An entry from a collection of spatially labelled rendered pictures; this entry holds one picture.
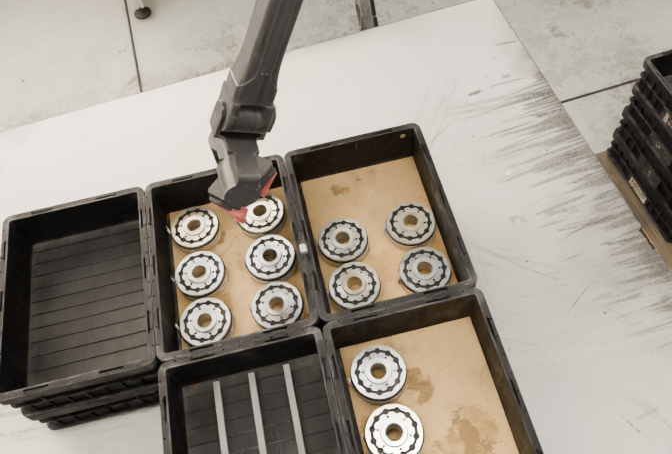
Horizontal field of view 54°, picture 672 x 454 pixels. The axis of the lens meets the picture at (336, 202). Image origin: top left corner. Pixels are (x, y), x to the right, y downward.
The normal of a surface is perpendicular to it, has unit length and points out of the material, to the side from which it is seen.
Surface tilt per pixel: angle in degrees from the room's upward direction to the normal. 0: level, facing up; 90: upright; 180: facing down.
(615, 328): 0
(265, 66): 83
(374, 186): 0
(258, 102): 83
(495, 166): 0
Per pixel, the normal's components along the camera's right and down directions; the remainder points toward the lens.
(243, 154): 0.40, -0.55
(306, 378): -0.09, -0.54
